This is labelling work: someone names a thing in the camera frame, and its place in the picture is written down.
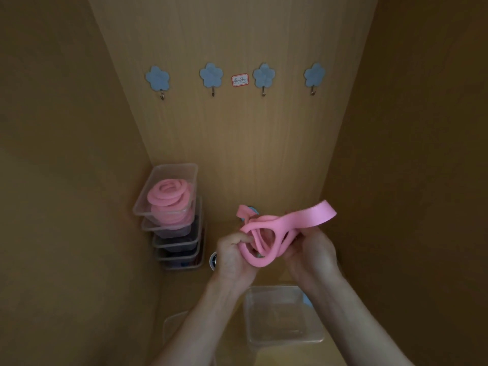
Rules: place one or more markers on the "clear plastic storage box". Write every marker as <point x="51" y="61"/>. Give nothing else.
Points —
<point x="196" y="264"/>
<point x="192" y="242"/>
<point x="190" y="226"/>
<point x="194" y="254"/>

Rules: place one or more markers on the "white red-bordered label sticker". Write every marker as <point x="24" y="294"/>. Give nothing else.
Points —
<point x="240" y="80"/>

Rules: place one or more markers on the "person's left forearm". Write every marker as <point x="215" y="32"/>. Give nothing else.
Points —
<point x="198" y="323"/>

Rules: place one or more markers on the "blue flower wall hook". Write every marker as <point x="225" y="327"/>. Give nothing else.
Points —
<point x="212" y="75"/>
<point x="157" y="79"/>
<point x="314" y="75"/>
<point x="264" y="76"/>

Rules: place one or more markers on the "pink elastic band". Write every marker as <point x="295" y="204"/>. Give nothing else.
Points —
<point x="169" y="196"/>
<point x="282" y="224"/>

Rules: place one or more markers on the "clear box with pink coil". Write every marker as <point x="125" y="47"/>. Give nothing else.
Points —
<point x="160" y="175"/>

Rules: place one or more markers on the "coiled pink elastic band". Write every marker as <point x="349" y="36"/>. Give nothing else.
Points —
<point x="169" y="196"/>

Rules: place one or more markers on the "person's left hand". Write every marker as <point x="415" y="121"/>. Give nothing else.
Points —
<point x="228" y="262"/>

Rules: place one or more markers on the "person's right forearm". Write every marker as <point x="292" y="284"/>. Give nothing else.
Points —
<point x="354" y="323"/>

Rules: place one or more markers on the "person's right fingers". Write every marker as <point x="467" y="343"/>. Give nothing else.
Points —
<point x="305" y="240"/>

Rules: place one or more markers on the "person's right hand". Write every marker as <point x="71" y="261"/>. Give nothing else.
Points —
<point x="314" y="259"/>

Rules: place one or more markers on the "blue elastic band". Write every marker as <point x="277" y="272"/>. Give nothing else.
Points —
<point x="252" y="209"/>

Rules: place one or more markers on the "round blue-rimmed roll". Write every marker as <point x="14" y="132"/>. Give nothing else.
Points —
<point x="213" y="260"/>

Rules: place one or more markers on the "empty clear plastic box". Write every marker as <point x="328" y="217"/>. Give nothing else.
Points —
<point x="280" y="316"/>

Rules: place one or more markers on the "person's left fingers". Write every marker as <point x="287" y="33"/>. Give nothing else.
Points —
<point x="244" y="240"/>

